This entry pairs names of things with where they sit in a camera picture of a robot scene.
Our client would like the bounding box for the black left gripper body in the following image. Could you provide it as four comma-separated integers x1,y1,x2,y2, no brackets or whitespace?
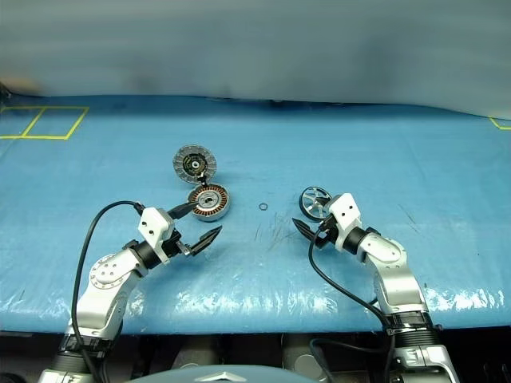
163,229,193,263

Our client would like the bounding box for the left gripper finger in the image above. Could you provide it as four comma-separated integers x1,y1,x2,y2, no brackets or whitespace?
186,224,224,257
166,201,198,220

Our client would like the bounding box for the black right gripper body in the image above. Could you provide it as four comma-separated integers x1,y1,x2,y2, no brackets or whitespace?
315,217,340,249

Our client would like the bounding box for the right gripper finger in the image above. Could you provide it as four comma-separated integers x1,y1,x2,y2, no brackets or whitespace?
291,217,321,243

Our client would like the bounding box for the motor housing with copper windings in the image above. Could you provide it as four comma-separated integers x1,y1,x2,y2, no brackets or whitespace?
188,184,232,223

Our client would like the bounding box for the silver spoked motor rotor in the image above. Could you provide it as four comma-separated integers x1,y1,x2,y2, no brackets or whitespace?
299,185,335,221

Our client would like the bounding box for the round silver metal disc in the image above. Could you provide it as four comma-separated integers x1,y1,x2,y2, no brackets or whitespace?
172,144,219,184

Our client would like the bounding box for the blue plastic table cover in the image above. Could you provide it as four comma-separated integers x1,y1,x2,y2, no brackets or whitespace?
0,94,511,334

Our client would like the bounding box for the grey rounded cylinder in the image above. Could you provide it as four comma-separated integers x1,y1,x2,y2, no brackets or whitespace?
281,334,327,382
175,337,225,374

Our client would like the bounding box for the grey robot torso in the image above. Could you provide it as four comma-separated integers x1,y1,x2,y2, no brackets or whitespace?
137,369,288,383

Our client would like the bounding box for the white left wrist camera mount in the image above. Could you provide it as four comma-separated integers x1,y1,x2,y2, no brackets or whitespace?
137,207,176,267

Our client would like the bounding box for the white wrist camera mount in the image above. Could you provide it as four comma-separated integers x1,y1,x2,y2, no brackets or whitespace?
137,207,176,267
326,192,362,253

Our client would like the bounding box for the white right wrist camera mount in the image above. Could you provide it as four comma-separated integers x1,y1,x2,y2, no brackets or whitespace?
326,192,362,253

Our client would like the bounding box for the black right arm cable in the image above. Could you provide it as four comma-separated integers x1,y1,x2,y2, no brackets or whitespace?
307,223,396,383

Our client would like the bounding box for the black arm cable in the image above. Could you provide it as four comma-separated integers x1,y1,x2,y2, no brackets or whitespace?
307,223,396,383
70,200,145,383

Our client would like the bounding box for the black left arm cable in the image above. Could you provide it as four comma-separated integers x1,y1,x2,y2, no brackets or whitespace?
70,200,145,383

